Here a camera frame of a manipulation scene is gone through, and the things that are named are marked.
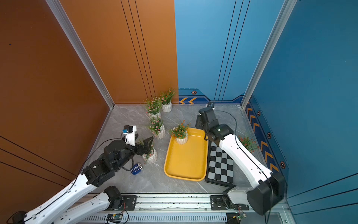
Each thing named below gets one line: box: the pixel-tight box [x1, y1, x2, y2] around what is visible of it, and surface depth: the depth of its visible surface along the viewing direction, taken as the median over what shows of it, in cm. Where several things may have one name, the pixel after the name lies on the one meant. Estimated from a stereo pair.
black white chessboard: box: [204, 140, 234, 188], surface depth 84 cm
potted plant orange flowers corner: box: [158, 87, 176, 113], surface depth 109 cm
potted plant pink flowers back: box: [144, 96, 162, 118], surface depth 102 cm
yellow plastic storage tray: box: [163, 127, 209, 182], surface depth 92 cm
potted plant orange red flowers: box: [168, 119, 192, 145], surface depth 89 cm
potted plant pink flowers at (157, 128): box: [148, 115, 166, 140], surface depth 91 cm
